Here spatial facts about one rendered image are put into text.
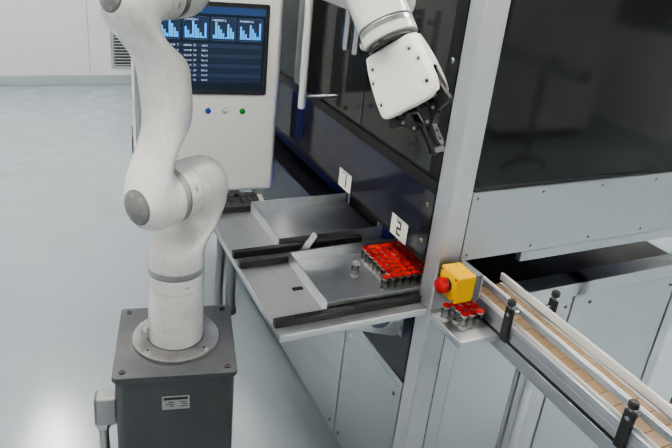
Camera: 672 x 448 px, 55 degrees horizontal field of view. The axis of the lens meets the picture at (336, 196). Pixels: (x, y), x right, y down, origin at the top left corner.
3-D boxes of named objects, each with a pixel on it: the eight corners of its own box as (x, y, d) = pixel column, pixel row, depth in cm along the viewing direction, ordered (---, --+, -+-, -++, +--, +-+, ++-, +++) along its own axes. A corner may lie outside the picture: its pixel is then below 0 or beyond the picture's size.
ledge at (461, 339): (474, 310, 169) (475, 304, 168) (505, 338, 158) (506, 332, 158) (429, 319, 163) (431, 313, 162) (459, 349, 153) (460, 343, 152)
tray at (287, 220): (345, 201, 220) (346, 192, 219) (381, 236, 199) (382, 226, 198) (250, 211, 206) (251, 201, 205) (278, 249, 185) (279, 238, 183)
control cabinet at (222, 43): (263, 171, 259) (275, -33, 228) (273, 191, 243) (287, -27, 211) (132, 174, 244) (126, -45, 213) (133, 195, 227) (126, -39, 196)
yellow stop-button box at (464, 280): (460, 285, 161) (465, 260, 158) (478, 300, 155) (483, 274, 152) (435, 289, 158) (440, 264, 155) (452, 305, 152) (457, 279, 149)
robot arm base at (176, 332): (129, 367, 135) (126, 293, 128) (135, 316, 152) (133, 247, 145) (220, 362, 140) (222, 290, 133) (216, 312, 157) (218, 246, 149)
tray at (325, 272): (394, 248, 193) (395, 237, 191) (441, 293, 171) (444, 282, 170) (288, 262, 178) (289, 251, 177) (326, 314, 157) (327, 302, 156)
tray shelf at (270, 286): (338, 201, 225) (339, 196, 224) (451, 309, 168) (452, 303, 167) (203, 214, 205) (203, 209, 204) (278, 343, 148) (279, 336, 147)
